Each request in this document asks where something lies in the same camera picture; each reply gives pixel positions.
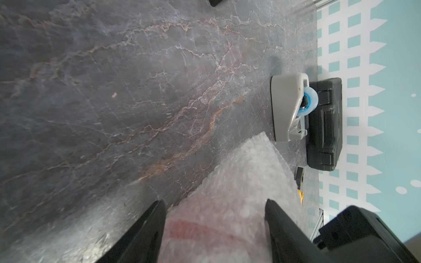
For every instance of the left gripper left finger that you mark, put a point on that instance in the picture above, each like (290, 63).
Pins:
(142, 242)

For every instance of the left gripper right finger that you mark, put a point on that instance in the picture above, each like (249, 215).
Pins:
(288, 243)

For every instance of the clear bubble wrap sheet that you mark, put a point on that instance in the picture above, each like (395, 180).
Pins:
(222, 221)

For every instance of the yellow blue pliers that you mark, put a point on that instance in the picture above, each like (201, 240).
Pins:
(299, 178)

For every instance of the black plastic tool case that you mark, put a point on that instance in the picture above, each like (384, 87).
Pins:
(325, 126)

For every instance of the white blue tape dispenser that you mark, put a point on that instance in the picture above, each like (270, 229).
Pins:
(292, 100)

